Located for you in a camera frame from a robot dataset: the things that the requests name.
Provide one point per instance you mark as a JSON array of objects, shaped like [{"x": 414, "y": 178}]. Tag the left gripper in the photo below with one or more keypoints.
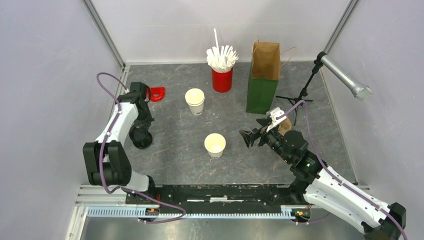
[{"x": 141, "y": 124}]

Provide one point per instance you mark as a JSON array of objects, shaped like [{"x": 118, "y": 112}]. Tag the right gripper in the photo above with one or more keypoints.
[{"x": 264, "y": 122}]

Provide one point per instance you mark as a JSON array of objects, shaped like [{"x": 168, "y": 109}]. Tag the white paper coffee cup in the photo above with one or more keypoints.
[{"x": 215, "y": 144}]

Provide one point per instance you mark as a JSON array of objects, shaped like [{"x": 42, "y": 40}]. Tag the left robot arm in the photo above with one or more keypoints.
[{"x": 105, "y": 159}]

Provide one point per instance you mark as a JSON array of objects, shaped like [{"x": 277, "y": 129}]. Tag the stack of black lids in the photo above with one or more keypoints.
[{"x": 140, "y": 137}]

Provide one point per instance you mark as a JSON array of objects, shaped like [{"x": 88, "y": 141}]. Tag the brown pulp cup carrier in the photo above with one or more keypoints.
[{"x": 284, "y": 126}]

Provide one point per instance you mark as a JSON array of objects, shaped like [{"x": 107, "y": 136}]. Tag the stack of paper cups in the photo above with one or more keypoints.
[{"x": 195, "y": 98}]

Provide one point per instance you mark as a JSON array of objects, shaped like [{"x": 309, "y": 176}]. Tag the red straw holder cup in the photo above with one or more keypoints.
[{"x": 222, "y": 82}]

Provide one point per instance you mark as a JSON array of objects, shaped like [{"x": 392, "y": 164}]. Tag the green and brown paper bag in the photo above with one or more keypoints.
[{"x": 264, "y": 76}]

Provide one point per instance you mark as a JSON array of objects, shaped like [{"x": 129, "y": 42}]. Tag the bundle of white straws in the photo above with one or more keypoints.
[{"x": 221, "y": 58}]

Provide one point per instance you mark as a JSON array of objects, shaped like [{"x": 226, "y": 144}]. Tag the silver microphone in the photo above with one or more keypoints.
[{"x": 359, "y": 90}]

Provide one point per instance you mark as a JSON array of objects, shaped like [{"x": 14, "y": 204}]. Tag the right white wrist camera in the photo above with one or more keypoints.
[{"x": 276, "y": 116}]

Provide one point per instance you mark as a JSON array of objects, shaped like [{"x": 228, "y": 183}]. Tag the red plastic bracket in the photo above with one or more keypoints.
[{"x": 156, "y": 94}]

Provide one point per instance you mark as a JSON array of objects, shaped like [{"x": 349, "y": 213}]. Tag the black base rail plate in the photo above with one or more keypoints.
[{"x": 219, "y": 198}]

